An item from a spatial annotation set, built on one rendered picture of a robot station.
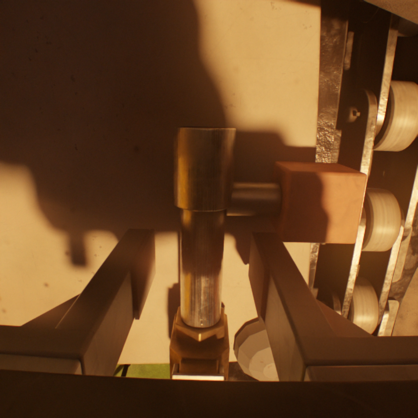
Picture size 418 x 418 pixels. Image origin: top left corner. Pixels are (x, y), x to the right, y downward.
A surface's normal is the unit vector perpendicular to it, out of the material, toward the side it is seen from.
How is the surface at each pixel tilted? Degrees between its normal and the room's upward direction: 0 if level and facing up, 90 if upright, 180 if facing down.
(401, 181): 90
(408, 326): 12
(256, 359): 28
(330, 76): 0
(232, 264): 0
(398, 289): 0
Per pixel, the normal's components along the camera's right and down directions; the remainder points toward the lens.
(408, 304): -0.22, 0.25
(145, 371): 0.00, 0.29
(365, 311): 0.00, -0.14
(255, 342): -0.36, -0.50
